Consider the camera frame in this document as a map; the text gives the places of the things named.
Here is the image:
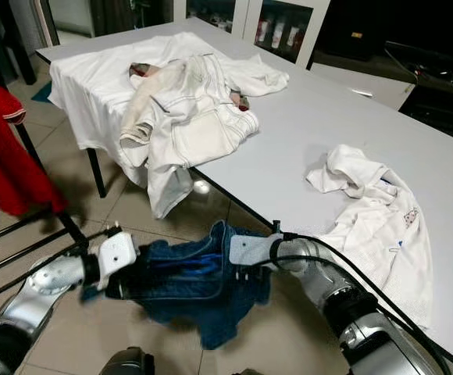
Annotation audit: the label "blue denim jeans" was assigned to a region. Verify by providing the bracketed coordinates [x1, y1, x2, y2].
[82, 221, 266, 351]

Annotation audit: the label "white printed t-shirt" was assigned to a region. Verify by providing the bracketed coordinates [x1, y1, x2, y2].
[305, 145, 434, 329]

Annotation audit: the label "grey robot left leg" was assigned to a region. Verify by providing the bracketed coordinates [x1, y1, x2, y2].
[99, 348, 155, 375]

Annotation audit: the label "black garment rack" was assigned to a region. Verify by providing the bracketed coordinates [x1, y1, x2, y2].
[0, 125, 91, 305]

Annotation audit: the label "cream white jeans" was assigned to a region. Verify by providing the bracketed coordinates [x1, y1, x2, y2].
[119, 53, 261, 221]

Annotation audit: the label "red shirt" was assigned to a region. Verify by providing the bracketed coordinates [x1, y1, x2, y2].
[0, 69, 67, 218]

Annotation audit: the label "white table with black legs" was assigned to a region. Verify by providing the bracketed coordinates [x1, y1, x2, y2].
[35, 17, 453, 368]

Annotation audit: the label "large white draped t-shirt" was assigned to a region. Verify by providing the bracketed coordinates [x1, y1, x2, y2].
[48, 33, 212, 188]

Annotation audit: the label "white crumpled garment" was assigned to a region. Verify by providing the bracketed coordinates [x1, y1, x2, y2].
[226, 53, 291, 98]

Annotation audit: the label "teal floor mat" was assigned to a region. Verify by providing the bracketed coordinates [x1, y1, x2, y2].
[33, 80, 54, 104]

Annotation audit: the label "dark TV stand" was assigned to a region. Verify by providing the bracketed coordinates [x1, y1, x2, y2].
[383, 0, 453, 149]

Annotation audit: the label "white glass-door cabinet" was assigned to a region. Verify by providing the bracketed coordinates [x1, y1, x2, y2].
[172, 0, 330, 67]

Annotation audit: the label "grey brown curtain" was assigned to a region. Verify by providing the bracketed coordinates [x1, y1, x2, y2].
[90, 0, 132, 36]

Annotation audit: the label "tall black speaker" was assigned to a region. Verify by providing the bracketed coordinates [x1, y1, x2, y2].
[312, 0, 387, 59]

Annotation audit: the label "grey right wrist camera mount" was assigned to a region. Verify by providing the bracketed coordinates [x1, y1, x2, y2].
[229, 234, 274, 270]

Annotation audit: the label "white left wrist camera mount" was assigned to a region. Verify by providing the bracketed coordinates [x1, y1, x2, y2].
[96, 231, 140, 280]

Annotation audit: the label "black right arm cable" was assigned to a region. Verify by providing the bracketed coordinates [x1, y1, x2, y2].
[269, 221, 453, 375]

